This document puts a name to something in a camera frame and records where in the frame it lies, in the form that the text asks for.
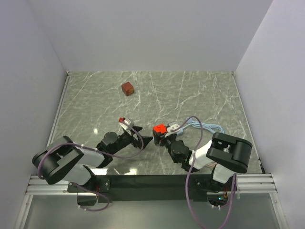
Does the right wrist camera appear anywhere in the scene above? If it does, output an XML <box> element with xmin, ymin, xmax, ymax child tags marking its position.
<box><xmin>165</xmin><ymin>122</ymin><xmax>183</xmax><ymax>137</ymax></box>

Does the red cube socket adapter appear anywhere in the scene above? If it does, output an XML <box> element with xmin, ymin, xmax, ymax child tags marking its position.
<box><xmin>152</xmin><ymin>124</ymin><xmax>167</xmax><ymax>135</ymax></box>

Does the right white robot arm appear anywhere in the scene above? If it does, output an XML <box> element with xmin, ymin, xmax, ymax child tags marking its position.
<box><xmin>152</xmin><ymin>125</ymin><xmax>253</xmax><ymax>190</ymax></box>

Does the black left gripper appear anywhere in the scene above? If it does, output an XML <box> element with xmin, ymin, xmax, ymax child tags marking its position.
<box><xmin>110</xmin><ymin>125</ymin><xmax>153</xmax><ymax>155</ymax></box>

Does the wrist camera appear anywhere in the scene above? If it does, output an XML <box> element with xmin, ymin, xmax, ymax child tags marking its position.
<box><xmin>165</xmin><ymin>122</ymin><xmax>183</xmax><ymax>137</ymax></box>
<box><xmin>119</xmin><ymin>117</ymin><xmax>134</xmax><ymax>131</ymax></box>

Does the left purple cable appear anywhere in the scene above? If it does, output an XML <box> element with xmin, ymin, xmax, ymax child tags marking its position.
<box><xmin>37</xmin><ymin>121</ymin><xmax>144</xmax><ymax>212</ymax></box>

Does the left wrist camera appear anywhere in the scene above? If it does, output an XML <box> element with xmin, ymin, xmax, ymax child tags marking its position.
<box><xmin>119</xmin><ymin>117</ymin><xmax>134</xmax><ymax>131</ymax></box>

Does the black base beam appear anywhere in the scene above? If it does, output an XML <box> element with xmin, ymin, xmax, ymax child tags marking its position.
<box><xmin>66</xmin><ymin>174</ymin><xmax>227</xmax><ymax>204</ymax></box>

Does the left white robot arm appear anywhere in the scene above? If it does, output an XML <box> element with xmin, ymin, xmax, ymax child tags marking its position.
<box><xmin>32</xmin><ymin>126</ymin><xmax>153</xmax><ymax>192</ymax></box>

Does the dark red cube adapter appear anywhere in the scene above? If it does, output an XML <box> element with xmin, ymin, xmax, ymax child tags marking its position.
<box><xmin>121</xmin><ymin>82</ymin><xmax>134</xmax><ymax>96</ymax></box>

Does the blue power strip cable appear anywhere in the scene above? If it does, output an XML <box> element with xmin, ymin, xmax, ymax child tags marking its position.
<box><xmin>178</xmin><ymin>116</ymin><xmax>224</xmax><ymax>135</ymax></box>

